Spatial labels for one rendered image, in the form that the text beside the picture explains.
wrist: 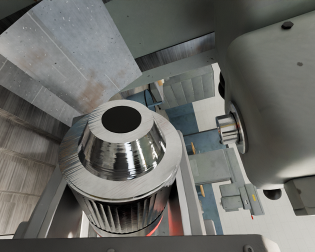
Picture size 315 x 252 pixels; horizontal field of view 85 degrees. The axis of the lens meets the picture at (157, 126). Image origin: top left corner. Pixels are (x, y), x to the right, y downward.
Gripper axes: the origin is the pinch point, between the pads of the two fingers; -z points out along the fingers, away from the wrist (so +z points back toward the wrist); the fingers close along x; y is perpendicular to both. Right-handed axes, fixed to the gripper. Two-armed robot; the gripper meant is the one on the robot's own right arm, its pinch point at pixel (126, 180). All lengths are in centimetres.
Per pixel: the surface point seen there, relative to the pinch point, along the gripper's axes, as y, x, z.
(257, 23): -3.4, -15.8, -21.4
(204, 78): 235, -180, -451
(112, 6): 1.5, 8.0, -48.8
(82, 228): 27.9, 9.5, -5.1
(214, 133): 481, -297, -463
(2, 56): 9.6, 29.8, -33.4
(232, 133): 9.0, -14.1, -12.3
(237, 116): 6.1, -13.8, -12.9
